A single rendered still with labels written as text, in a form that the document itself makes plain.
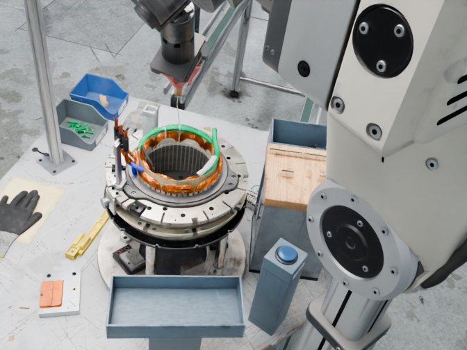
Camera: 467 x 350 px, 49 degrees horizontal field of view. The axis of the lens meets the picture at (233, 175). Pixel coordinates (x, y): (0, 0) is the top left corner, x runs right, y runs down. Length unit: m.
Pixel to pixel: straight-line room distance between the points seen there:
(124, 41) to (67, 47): 0.39
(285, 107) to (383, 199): 2.78
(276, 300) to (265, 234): 0.18
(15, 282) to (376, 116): 1.20
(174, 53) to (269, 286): 0.55
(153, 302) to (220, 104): 2.33
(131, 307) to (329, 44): 0.81
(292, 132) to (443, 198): 0.96
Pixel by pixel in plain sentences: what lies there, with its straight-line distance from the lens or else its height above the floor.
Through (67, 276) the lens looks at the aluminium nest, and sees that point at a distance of 1.36.
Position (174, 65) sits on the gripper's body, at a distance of 0.92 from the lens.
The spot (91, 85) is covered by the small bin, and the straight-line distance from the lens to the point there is 1.93.
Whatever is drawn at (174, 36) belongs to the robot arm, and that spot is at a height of 1.48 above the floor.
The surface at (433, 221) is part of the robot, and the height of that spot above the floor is 1.54.
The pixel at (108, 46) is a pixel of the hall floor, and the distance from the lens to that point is 3.76.
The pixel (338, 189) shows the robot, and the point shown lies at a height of 1.49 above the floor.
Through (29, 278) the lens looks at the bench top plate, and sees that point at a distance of 1.39.
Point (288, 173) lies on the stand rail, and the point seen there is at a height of 1.08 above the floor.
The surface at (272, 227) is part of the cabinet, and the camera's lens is 1.25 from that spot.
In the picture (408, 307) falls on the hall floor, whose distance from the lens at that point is 2.48.
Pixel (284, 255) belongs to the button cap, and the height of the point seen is 1.04.
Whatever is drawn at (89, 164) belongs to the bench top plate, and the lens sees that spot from 1.65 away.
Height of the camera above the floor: 1.90
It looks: 43 degrees down
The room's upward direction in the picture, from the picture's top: 9 degrees clockwise
